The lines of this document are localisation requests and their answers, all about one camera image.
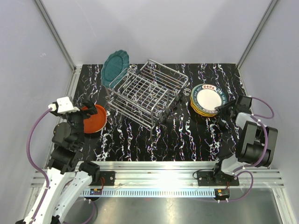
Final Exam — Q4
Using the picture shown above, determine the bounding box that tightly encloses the white plate green rim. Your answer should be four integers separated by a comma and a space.
191, 84, 228, 114

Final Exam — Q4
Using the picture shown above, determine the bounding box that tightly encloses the teal scalloped plate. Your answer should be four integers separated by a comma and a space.
101, 50, 129, 88

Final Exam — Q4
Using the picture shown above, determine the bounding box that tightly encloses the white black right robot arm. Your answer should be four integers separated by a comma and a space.
210, 95, 278, 185

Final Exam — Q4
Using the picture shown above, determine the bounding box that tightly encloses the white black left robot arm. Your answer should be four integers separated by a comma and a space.
18, 97, 100, 224

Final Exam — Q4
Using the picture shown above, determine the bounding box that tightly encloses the orange round plastic plate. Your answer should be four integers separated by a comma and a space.
84, 105, 107, 134

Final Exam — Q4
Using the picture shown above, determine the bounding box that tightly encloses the left small circuit board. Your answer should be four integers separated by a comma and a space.
90, 189, 102, 195

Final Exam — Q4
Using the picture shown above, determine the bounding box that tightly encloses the small circuit board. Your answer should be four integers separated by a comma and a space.
217, 189, 230, 198
90, 189, 102, 195

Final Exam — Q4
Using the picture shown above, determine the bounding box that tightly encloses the right small circuit board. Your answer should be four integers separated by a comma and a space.
217, 189, 230, 198

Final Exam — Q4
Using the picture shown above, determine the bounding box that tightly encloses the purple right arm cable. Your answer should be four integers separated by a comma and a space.
230, 97, 274, 202

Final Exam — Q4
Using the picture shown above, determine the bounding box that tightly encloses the aluminium frame rail left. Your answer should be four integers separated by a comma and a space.
33, 0, 82, 97

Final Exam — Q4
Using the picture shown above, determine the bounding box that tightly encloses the silver wire dish rack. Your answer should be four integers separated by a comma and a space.
105, 59, 189, 132

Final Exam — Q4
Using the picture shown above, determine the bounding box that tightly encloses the aluminium front mounting rail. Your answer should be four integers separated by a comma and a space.
31, 161, 285, 198

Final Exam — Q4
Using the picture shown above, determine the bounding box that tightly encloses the aluminium frame post right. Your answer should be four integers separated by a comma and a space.
236, 0, 280, 69

